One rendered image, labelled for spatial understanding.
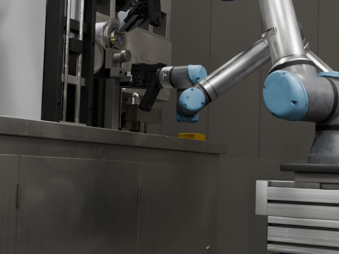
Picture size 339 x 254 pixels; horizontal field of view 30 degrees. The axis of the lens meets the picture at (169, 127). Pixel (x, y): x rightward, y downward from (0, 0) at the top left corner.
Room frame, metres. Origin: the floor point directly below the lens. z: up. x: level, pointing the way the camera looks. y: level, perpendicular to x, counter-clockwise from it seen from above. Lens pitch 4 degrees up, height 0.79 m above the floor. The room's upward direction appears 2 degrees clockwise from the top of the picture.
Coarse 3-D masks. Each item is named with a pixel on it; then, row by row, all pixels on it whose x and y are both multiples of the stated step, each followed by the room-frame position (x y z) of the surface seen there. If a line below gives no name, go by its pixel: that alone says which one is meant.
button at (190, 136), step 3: (180, 135) 2.20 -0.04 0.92; (183, 135) 2.19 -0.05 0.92; (186, 135) 2.19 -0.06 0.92; (189, 135) 2.18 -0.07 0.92; (192, 135) 2.17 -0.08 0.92; (195, 135) 2.17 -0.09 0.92; (198, 135) 2.19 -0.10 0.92; (201, 135) 2.20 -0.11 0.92; (204, 135) 2.22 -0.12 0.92; (186, 138) 2.19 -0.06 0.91; (189, 138) 2.18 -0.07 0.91; (192, 138) 2.17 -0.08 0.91; (195, 138) 2.17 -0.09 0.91; (198, 138) 2.19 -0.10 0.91; (201, 138) 2.20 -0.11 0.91; (204, 138) 2.22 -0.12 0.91
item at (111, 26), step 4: (112, 24) 2.18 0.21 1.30; (116, 24) 2.20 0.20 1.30; (108, 28) 2.16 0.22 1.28; (112, 28) 2.18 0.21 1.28; (108, 32) 2.16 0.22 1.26; (108, 36) 2.16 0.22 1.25; (108, 40) 2.16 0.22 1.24; (108, 44) 2.16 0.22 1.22; (124, 48) 2.24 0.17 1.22; (104, 52) 2.19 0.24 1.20; (120, 52) 2.22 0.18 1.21
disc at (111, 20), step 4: (108, 20) 2.17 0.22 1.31; (112, 20) 2.19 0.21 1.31; (116, 20) 2.21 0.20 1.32; (104, 24) 2.15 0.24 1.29; (108, 24) 2.17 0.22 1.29; (120, 24) 2.23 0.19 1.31; (104, 28) 2.15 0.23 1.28; (104, 32) 2.15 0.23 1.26; (104, 36) 2.15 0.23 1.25; (104, 40) 2.15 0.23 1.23; (104, 44) 2.16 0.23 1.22; (104, 48) 2.16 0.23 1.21
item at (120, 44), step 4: (116, 28) 2.18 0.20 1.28; (112, 32) 2.17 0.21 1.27; (116, 32) 2.18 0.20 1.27; (112, 36) 2.16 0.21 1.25; (116, 36) 2.18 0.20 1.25; (120, 36) 2.20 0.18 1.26; (124, 36) 2.22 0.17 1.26; (120, 40) 2.20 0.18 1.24; (124, 40) 2.22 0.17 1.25; (112, 44) 2.18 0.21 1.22; (116, 44) 2.18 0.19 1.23; (120, 44) 2.20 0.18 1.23; (124, 44) 2.22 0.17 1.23; (116, 48) 2.19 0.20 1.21; (120, 48) 2.20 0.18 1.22
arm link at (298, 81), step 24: (264, 0) 1.59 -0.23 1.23; (288, 0) 1.58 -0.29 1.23; (264, 24) 1.59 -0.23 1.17; (288, 24) 1.55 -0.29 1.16; (288, 48) 1.53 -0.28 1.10; (288, 72) 1.49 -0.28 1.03; (312, 72) 1.51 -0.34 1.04; (264, 96) 1.54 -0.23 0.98; (288, 96) 1.48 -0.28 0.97; (312, 96) 1.49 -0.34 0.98; (288, 120) 1.54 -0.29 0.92; (312, 120) 1.55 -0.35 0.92
